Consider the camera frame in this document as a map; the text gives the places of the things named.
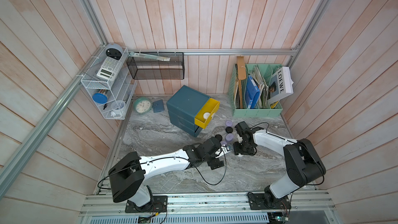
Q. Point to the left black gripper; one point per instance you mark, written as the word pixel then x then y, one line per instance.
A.
pixel 215 163

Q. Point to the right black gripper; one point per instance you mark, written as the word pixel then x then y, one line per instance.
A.
pixel 236 149

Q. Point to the white earphone case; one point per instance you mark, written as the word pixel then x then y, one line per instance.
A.
pixel 206 115

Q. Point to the yellow top drawer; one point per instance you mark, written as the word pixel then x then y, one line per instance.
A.
pixel 212 107

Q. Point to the teal drawer cabinet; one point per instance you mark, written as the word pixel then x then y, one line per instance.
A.
pixel 184 106

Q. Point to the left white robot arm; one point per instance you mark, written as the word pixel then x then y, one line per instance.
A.
pixel 127 177

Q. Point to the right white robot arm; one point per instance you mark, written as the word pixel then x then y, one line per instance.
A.
pixel 303 165

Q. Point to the purple earphone case middle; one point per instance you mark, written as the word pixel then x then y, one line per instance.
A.
pixel 229 137

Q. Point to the black earphone case left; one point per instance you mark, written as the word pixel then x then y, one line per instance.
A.
pixel 219 137

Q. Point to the purple earphone case top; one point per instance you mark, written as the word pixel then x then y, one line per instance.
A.
pixel 229 123

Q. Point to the green file organizer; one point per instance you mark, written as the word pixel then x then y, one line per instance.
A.
pixel 266 71

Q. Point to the blue folder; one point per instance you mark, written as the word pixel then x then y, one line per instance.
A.
pixel 252 93

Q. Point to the white Loewe book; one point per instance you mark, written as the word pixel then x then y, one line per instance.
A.
pixel 280 86

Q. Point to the small blue notebook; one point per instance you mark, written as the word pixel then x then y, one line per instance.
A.
pixel 158 106

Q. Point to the green round alarm clock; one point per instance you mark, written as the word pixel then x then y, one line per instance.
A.
pixel 142 105

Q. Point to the white mug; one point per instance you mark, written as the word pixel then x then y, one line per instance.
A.
pixel 117 108

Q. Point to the white ruler strip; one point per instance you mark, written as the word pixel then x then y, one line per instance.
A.
pixel 148 56

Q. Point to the black mesh basket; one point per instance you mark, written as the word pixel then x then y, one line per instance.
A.
pixel 146 69

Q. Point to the blue round lid jar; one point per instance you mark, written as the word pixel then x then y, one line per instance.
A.
pixel 100 96

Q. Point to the white calculator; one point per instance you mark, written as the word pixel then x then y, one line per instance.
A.
pixel 109 69

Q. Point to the grey round speaker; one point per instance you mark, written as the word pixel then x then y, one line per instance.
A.
pixel 114 51

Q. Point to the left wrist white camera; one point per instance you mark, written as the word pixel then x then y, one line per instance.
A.
pixel 226 148

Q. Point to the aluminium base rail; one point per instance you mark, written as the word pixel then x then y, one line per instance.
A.
pixel 303 207

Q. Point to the white wire shelf rack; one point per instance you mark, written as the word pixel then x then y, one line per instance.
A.
pixel 122 88

